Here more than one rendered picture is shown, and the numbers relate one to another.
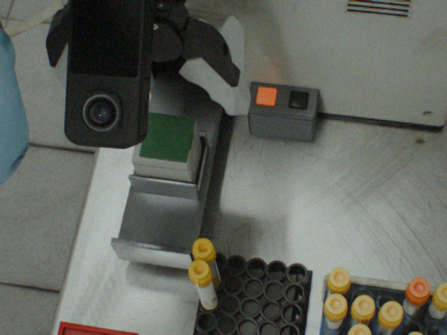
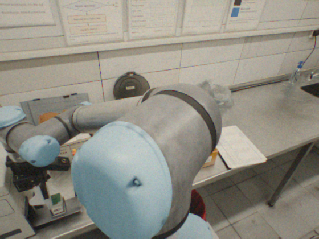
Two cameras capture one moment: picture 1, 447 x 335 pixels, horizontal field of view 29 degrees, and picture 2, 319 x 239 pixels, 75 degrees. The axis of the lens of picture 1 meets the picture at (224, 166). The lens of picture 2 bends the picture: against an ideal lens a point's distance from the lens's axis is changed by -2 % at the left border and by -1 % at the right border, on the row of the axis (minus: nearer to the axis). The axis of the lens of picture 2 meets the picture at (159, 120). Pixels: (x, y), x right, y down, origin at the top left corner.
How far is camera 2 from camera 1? 0.72 m
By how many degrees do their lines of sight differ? 72
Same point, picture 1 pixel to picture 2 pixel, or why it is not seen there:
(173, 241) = (76, 200)
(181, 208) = (68, 202)
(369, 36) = not seen: hidden behind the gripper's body
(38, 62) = not seen: outside the picture
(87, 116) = (65, 162)
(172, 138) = (54, 197)
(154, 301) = not seen: hidden behind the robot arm
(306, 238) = (66, 188)
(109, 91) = (60, 159)
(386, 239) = (63, 177)
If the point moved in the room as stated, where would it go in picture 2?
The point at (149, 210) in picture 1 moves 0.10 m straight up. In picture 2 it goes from (70, 208) to (64, 193)
